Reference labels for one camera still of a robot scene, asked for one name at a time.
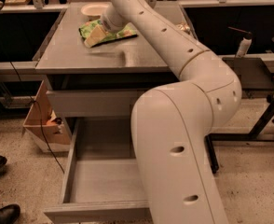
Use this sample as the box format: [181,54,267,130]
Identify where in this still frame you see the black stand with tray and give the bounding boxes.
[205,57,274,173]

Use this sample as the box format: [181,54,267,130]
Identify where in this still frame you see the crushed gold soda can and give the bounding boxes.
[177,23,191,35]

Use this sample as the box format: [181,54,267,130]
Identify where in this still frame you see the closed grey upper drawer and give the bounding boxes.
[47,90,144,117]

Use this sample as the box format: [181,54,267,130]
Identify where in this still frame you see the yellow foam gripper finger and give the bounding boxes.
[84,25,107,48]

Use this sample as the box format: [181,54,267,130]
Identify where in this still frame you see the black shoe lower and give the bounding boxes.
[0,204,21,224]

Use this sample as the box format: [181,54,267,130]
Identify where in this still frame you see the white bowl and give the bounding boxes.
[81,3,108,21]

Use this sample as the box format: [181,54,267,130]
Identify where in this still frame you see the black cable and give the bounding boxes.
[9,62,66,175]

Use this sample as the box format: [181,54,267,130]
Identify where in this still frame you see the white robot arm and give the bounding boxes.
[92,0,242,224]

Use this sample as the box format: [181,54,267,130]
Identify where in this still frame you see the cardboard box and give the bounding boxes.
[23,81,71,152]

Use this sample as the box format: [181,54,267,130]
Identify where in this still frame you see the open grey drawer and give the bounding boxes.
[44,118,150,224]

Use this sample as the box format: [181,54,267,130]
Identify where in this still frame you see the green rice chip bag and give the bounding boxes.
[78,19,137,48]

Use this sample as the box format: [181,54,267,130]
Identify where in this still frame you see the grey drawer cabinet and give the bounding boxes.
[34,1,208,142]

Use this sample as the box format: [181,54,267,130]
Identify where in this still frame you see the white squeeze bottle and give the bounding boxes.
[229,26,253,58]

